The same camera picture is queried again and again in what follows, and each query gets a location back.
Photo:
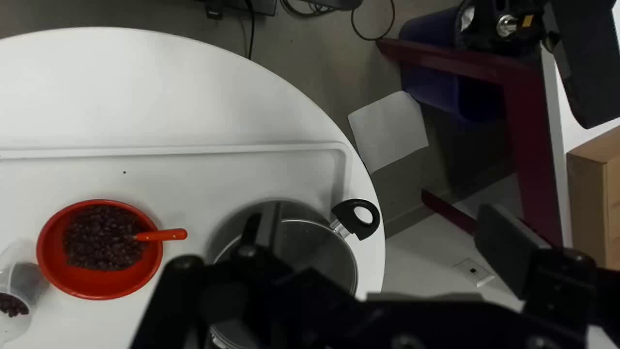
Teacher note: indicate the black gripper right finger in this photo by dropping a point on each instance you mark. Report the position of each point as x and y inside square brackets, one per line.
[510, 248]

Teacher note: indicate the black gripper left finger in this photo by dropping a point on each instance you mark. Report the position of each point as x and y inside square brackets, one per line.
[258, 290]

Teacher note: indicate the small coffee bean pile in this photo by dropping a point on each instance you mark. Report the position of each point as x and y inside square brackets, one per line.
[12, 304]

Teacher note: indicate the red bowl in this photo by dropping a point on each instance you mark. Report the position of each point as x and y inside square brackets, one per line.
[59, 267]

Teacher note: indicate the plain cardboard box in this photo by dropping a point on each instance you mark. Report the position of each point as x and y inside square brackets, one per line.
[597, 199]

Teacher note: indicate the dark red wooden table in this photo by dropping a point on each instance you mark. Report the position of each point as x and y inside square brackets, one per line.
[524, 128]

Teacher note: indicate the white plastic tray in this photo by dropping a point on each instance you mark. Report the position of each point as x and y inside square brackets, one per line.
[194, 180]

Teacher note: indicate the large coffee bean pile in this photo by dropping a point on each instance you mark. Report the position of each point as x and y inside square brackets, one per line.
[97, 238]

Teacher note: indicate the white paper sheet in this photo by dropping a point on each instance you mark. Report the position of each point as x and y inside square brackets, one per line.
[388, 128]

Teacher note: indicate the blue storage bin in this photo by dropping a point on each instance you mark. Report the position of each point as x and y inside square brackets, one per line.
[438, 83]

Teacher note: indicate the black flat panel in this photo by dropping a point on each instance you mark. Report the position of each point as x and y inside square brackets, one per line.
[591, 58]

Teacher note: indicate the black device with metal knob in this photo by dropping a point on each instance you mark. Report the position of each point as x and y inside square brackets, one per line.
[497, 25]

